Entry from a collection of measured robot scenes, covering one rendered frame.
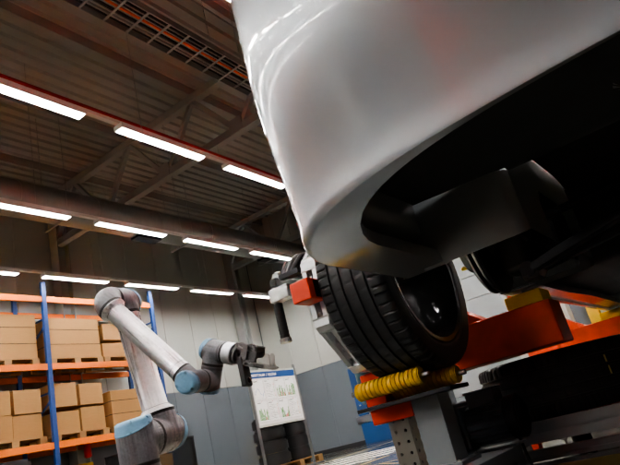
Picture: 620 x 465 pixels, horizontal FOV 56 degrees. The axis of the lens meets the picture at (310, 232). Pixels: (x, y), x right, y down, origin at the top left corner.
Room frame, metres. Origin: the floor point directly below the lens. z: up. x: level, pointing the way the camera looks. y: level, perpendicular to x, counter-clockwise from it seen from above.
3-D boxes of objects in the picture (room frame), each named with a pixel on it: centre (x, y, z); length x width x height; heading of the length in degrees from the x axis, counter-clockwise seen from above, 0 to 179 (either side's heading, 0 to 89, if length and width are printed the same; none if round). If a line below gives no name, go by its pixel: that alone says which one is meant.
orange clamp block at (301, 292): (1.86, 0.06, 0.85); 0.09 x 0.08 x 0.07; 148
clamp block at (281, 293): (2.10, 0.16, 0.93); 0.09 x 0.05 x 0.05; 58
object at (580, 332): (4.01, -1.64, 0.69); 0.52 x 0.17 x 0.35; 58
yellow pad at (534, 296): (2.29, -0.76, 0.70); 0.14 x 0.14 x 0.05; 58
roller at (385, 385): (1.98, -0.13, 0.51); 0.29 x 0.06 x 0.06; 58
